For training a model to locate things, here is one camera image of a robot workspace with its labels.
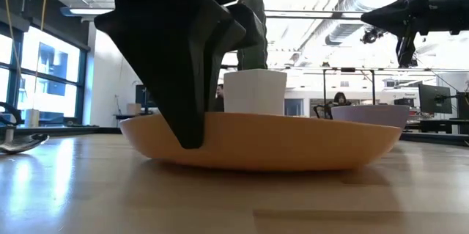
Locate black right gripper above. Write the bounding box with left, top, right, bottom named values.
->
left=360, top=0, right=469, bottom=37

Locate purple bowl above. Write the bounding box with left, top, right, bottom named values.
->
left=330, top=104, right=410, bottom=131

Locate orange plate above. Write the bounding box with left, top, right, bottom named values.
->
left=119, top=111, right=403, bottom=172

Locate black ceiling spotlight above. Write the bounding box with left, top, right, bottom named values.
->
left=360, top=26, right=385, bottom=45

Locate person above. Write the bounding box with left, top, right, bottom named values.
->
left=213, top=83, right=226, bottom=113
left=331, top=92, right=352, bottom=108

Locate black computer monitor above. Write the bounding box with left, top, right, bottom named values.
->
left=135, top=84, right=159, bottom=109
left=418, top=84, right=454, bottom=115
left=456, top=92, right=469, bottom=120

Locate cardboard box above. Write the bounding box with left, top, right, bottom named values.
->
left=126, top=102, right=142, bottom=116

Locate dark office desk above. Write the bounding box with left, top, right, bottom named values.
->
left=113, top=112, right=159, bottom=122
left=401, top=117, right=469, bottom=134

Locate black office chair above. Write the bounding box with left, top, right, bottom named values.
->
left=312, top=102, right=335, bottom=120

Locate white cylinder container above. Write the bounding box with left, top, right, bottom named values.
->
left=24, top=109, right=41, bottom=129

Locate silver ventilation duct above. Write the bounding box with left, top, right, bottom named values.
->
left=325, top=22, right=368, bottom=46

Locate black metal stand frame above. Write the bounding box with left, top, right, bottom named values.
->
left=322, top=66, right=377, bottom=107

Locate long ceiling light rail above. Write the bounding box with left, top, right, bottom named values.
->
left=60, top=5, right=364, bottom=21

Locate window with dark frame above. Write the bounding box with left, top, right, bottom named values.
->
left=0, top=24, right=89, bottom=125

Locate black curved cable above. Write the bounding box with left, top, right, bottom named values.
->
left=0, top=101, right=24, bottom=127

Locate grey short post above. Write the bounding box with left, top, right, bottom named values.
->
left=4, top=125, right=16, bottom=144

